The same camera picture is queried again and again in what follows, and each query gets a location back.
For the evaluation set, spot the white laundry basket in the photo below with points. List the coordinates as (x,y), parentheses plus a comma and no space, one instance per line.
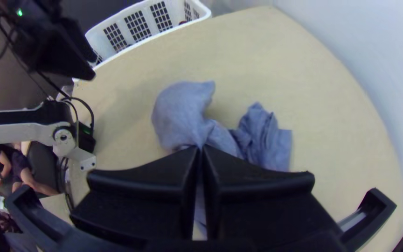
(138,24)

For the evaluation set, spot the blue t-shirt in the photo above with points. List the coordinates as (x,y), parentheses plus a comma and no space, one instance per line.
(182,115)

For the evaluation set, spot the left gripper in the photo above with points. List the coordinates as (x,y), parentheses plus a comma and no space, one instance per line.
(54,52)

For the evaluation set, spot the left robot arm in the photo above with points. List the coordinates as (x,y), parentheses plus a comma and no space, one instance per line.
(33,8)

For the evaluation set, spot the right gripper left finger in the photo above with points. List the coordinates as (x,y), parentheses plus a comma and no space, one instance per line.
(142,196)

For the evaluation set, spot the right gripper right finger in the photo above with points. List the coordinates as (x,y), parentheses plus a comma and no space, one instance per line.
(257,203)

